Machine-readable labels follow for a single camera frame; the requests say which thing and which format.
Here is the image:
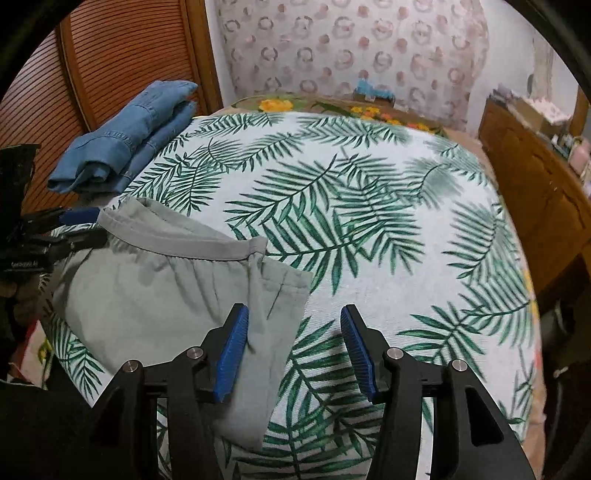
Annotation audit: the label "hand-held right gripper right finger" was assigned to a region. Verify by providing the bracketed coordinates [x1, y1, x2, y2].
[340, 305, 536, 480]

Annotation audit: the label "folded blue jeans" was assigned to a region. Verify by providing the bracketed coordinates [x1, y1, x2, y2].
[47, 80, 199, 195]

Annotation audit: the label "dark chair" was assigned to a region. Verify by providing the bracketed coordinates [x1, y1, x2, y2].
[538, 295, 591, 462]

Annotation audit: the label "wooden louvred door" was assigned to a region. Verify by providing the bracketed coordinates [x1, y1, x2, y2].
[0, 0, 222, 227]

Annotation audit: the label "wooden cabinet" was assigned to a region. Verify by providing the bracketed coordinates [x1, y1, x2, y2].
[478, 97, 591, 319]

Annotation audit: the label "grey-green pants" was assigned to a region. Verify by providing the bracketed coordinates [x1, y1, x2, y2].
[51, 198, 315, 452]

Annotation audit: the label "floral cardboard box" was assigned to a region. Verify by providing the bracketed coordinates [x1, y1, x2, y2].
[512, 96, 566, 132]

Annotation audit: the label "small blue toy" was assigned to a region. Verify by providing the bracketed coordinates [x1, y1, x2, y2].
[353, 78, 397, 104]

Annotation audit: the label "ring pattern curtain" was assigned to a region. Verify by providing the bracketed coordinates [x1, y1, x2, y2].
[217, 0, 490, 134]

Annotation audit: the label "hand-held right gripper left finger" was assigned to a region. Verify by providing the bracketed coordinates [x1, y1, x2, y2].
[88, 303, 250, 480]

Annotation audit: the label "leaf print bedsheet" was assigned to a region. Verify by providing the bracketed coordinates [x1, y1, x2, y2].
[46, 111, 536, 480]

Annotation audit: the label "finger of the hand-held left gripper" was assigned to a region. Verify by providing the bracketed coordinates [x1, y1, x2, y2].
[21, 208, 101, 229]
[41, 228, 109, 259]

